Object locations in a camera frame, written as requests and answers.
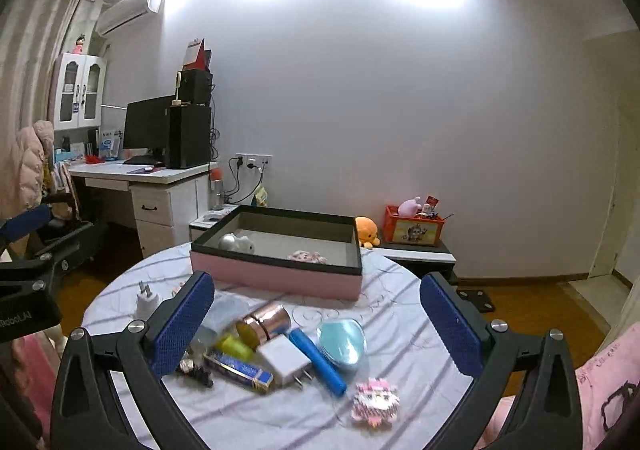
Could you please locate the blue white package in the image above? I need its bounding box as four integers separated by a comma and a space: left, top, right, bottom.
100, 127, 123, 161

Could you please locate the orange plush octopus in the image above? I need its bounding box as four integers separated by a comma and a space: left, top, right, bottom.
354, 216, 383, 250

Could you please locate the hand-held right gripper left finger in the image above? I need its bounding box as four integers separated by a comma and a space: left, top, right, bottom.
50, 270, 216, 450

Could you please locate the pink storage box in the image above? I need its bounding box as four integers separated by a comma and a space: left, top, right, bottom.
189, 204, 364, 302

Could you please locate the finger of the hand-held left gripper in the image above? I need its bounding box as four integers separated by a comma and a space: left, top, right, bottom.
0, 222, 110, 298
0, 204, 55, 261

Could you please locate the yellow highlighter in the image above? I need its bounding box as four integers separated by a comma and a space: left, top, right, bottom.
215, 334, 256, 362

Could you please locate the striped white quilt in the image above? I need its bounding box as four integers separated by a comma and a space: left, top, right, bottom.
82, 240, 476, 450

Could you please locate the red toy crate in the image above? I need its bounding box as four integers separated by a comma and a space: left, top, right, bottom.
384, 205, 446, 247

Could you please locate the pink blanket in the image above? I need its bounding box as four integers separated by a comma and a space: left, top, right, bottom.
475, 325, 640, 450

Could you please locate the small blue gold box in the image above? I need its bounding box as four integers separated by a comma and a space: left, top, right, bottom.
202, 351, 276, 395

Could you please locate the pink puffer jacket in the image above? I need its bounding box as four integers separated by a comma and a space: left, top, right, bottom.
10, 120, 55, 211

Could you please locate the black hair clip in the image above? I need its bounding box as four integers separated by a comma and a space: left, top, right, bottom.
177, 357, 216, 388

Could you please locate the small white plug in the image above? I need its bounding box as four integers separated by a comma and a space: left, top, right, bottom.
135, 281, 163, 320

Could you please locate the pink pixel block figure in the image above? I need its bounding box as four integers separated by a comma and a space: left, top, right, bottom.
350, 376, 401, 430

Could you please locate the blue plastic tube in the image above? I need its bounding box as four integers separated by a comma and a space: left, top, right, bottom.
289, 328, 348, 397

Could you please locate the clear plastic bag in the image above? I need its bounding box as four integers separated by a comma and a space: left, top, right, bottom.
200, 292, 248, 336

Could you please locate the teal oval case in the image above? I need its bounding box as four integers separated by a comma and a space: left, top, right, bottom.
317, 319, 368, 375

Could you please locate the wall outlet strip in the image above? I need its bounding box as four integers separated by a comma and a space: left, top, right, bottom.
235, 153, 273, 170

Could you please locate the black speaker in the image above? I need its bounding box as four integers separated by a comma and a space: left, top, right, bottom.
180, 69, 213, 107

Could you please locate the black monitor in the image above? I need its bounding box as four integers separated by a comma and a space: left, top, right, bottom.
122, 95, 176, 166

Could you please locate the white desk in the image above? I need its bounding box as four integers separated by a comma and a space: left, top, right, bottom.
67, 161, 221, 258

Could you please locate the white glass-door cabinet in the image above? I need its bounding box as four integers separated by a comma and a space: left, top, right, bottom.
50, 51, 108, 132

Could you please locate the white door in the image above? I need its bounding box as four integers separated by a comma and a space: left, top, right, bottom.
587, 30, 640, 281

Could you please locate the black desk chair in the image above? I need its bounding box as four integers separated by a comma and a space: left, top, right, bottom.
42, 190, 83, 223

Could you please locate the white nightstand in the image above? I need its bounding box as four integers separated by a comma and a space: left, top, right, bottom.
189, 204, 241, 243

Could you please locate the white air conditioner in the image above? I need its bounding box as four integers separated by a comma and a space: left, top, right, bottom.
95, 0, 166, 37

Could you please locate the beige curtain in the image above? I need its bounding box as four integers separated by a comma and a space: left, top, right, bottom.
0, 0, 108, 221

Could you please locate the black computer tower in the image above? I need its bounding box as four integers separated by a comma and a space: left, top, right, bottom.
169, 105, 213, 170

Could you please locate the red desk calendar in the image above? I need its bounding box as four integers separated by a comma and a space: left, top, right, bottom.
181, 37, 213, 73

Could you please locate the black floor scale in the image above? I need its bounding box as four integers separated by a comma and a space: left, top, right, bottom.
456, 286, 496, 313

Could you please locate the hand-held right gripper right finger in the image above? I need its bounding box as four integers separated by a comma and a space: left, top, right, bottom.
419, 271, 583, 450

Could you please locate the low dark side table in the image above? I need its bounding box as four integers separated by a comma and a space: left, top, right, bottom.
372, 237, 458, 283

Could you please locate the white charger adapter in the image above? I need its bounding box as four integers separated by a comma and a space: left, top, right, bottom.
255, 332, 315, 390

